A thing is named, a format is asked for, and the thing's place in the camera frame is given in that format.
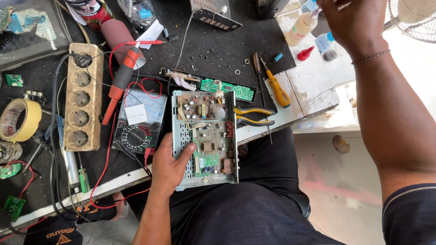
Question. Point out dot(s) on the person's right hand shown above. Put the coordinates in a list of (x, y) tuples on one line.
[(357, 23)]

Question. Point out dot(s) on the person's left hand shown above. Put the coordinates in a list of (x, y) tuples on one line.
[(167, 170)]

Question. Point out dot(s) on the person's right fingers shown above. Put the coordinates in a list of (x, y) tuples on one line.
[(328, 6)]

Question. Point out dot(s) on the metal chassis with circuit board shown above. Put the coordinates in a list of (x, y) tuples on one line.
[(211, 136)]

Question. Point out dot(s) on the clear plastic bottle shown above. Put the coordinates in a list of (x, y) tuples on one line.
[(309, 5)]

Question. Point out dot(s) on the clear bottle with blue cap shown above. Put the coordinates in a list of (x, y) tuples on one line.
[(324, 42)]

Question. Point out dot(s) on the cream squeeze bottle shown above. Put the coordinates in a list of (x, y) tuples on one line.
[(299, 30)]

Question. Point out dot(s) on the grey round cap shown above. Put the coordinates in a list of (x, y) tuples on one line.
[(330, 55)]

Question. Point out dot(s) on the red nozzle cap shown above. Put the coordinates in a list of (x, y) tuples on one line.
[(305, 54)]

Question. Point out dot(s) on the black device casing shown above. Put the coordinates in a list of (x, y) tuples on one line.
[(270, 7)]

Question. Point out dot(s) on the small blue capacitor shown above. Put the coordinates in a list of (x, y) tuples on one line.
[(278, 57)]

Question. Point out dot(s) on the grey device with black panel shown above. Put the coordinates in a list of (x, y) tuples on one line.
[(214, 15)]

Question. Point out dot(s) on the black rubber work mat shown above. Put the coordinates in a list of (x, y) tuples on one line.
[(218, 51)]

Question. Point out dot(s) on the black panel with green board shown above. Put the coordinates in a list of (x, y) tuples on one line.
[(231, 89)]

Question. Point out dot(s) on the yellow black pliers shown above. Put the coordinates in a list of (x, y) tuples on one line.
[(253, 117)]

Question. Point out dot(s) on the white folded paper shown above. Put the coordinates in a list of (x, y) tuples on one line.
[(150, 34)]

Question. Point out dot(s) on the red multimeter probe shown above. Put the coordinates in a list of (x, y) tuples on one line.
[(144, 42)]

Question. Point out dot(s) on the clear plastic bag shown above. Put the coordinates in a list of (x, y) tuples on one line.
[(136, 13)]

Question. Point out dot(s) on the reddish sandpaper roll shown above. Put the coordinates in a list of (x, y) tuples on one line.
[(119, 37)]

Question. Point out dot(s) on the grey orange soldering iron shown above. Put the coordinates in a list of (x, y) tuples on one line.
[(121, 80)]

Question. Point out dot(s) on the person's dark trousers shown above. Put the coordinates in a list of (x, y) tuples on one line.
[(245, 211)]

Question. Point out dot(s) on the person's dark shirt sleeve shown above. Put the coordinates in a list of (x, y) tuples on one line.
[(412, 217)]

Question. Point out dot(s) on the black analog multimeter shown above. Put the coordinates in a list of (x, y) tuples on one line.
[(139, 132)]

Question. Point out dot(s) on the red black spray can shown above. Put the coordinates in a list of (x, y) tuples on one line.
[(90, 12)]

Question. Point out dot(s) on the black power plug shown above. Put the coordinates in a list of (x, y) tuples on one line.
[(82, 60)]

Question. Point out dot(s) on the dirty beige power strip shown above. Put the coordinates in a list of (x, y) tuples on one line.
[(83, 98)]

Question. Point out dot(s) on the grey dusty tray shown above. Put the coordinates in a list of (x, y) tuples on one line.
[(30, 30)]

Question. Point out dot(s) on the white blue desoldering pump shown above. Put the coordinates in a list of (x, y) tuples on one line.
[(70, 163)]

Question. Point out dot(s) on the yellow masking tape roll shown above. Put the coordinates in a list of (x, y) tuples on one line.
[(32, 119)]

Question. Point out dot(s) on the small green circuit board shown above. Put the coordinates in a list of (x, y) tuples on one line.
[(8, 171), (14, 207), (13, 80)]

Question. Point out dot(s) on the black orange printed cloth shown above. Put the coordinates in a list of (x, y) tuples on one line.
[(61, 228)]

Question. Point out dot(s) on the glass jar of small parts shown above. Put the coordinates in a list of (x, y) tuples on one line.
[(9, 152)]

